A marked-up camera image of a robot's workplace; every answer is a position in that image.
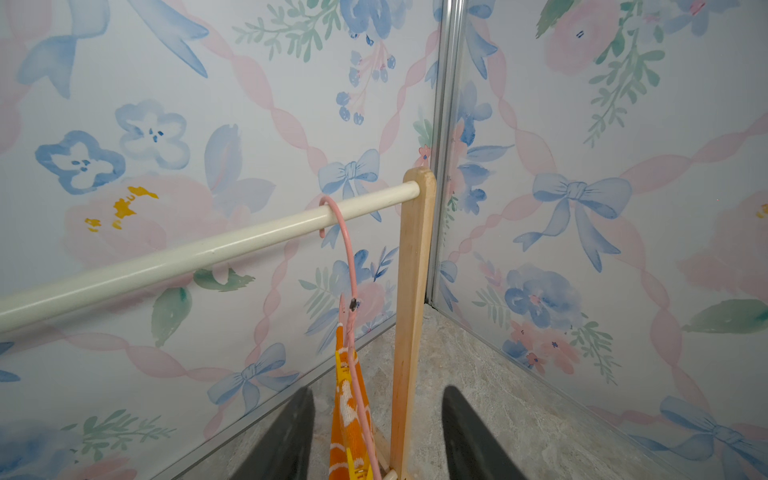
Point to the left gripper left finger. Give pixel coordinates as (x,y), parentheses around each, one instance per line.
(284,450)

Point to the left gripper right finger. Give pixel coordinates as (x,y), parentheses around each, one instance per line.
(472,451)

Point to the orange patterned towel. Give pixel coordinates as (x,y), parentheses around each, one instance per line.
(349,457)

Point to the pink hanger with orange towel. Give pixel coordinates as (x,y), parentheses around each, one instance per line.
(348,308)

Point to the wooden hanger rack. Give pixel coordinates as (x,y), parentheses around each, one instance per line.
(416,195)

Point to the right aluminium corner post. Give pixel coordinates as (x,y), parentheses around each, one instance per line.
(449,53)

